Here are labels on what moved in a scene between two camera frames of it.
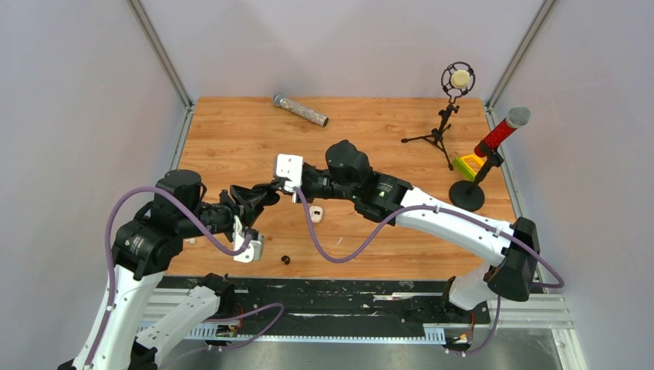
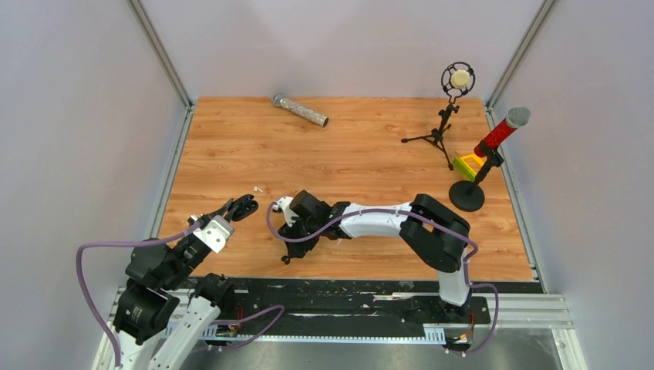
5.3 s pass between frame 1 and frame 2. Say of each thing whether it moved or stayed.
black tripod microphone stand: stayed
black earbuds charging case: moved
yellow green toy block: stayed
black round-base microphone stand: stayed
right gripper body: moved
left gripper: moved
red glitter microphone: stayed
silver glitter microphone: stayed
